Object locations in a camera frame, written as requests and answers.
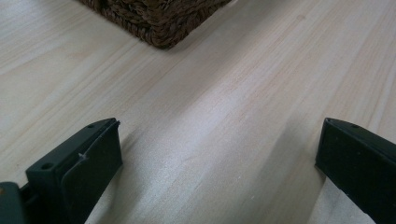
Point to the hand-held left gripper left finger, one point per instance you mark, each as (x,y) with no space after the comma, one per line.
(77,174)

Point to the brown woven basket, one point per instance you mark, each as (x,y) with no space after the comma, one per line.
(155,18)

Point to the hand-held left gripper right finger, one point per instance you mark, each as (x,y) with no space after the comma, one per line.
(358,165)

